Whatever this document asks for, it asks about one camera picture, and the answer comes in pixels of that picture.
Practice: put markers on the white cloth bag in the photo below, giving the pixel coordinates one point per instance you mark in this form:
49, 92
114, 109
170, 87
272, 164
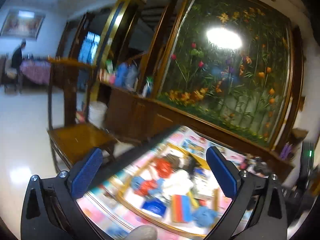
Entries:
178, 183

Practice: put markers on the blue small cloth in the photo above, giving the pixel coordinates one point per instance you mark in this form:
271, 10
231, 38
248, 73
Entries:
144, 187

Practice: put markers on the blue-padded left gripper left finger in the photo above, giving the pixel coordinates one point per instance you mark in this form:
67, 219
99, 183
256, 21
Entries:
83, 172

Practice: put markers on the blue tissue pack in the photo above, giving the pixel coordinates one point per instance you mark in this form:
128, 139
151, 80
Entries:
155, 207

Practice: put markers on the blue towel cloth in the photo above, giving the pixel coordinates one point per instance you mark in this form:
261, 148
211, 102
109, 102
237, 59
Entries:
204, 217

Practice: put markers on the white plastic bucket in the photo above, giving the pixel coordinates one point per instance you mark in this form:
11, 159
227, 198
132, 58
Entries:
97, 111

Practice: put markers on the patterned plastic tablecloth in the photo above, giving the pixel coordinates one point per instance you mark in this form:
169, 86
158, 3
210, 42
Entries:
107, 213

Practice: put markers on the wooden chair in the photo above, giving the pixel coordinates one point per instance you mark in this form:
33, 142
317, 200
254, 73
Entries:
73, 140

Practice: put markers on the framed wall picture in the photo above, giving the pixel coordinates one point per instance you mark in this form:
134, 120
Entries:
22, 24

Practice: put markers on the yellow cardboard tray box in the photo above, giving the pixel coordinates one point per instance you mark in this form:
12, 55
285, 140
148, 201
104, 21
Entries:
176, 155

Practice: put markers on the grey thermos jug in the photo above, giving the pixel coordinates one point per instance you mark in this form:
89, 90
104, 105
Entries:
132, 74

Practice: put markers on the background table purple cloth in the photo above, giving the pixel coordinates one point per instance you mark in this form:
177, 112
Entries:
36, 71

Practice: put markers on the seated person in background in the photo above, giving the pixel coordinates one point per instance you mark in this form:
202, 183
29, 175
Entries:
17, 58

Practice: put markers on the glass flower display cabinet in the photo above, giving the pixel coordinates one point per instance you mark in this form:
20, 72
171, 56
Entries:
230, 64

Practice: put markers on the blue thermos jug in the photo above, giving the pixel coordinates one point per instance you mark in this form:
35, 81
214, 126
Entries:
120, 74

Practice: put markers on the black packet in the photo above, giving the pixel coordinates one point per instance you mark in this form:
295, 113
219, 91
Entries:
191, 164

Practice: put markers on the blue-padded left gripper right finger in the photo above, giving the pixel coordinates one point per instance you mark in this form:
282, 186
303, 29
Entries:
224, 171

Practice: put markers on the blue and red striped sponge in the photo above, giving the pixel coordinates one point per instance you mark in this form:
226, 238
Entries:
180, 209

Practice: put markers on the black gadget on table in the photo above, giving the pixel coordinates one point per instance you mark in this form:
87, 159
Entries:
256, 166

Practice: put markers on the purple bottles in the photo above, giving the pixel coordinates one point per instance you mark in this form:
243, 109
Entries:
287, 153

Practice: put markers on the white patterned tissue pack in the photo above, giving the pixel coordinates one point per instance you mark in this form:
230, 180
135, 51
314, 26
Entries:
204, 186

